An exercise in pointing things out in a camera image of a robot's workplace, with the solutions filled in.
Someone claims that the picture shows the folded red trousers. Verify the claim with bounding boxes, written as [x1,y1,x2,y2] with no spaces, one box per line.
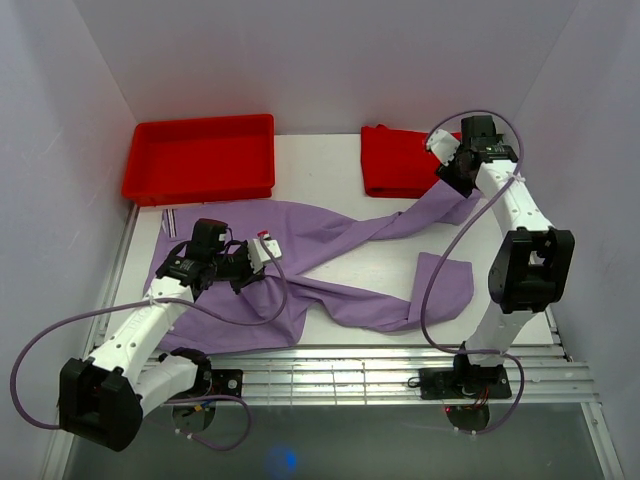
[360,124,440,199]

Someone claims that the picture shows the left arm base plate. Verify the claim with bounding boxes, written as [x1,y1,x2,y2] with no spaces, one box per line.
[205,369,244,398]

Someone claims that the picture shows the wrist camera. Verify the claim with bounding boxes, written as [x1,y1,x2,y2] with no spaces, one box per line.
[425,129,460,165]
[247,230,282,273]

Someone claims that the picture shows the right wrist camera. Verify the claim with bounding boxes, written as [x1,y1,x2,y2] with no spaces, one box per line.
[425,129,460,165]

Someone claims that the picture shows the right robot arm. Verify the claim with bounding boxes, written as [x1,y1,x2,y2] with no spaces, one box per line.
[426,115,575,397]

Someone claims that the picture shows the red plastic tray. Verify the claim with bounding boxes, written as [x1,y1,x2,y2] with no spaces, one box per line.
[121,114,275,207]

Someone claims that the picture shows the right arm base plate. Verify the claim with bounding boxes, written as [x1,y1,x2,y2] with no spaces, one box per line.
[418,366,512,400]

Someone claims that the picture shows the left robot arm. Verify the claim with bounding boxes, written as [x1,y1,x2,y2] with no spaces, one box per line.
[58,219,282,451]

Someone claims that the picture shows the purple trousers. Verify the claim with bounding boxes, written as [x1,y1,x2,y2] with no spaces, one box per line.
[150,182,479,354]

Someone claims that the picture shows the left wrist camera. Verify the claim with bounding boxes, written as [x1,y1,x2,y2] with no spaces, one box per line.
[247,230,282,273]

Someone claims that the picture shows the aluminium frame rail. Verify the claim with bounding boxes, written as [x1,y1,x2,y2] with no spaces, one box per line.
[57,342,601,407]

